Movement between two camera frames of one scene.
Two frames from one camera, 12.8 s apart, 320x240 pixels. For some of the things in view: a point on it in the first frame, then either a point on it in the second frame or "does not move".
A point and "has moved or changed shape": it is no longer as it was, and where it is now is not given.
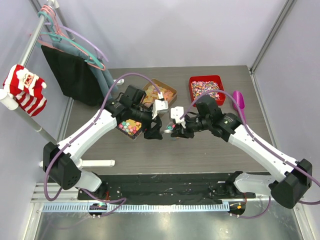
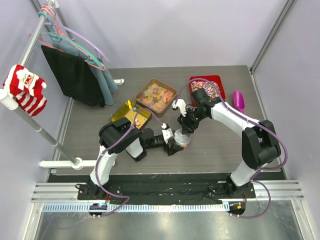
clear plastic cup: x=169 y=128 has moved or changed shape
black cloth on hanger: x=75 y=76 does not move
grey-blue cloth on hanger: x=106 y=83 does not move
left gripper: x=155 y=132 to x=172 y=149
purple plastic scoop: x=239 y=98 does not move
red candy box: x=198 y=84 does not move
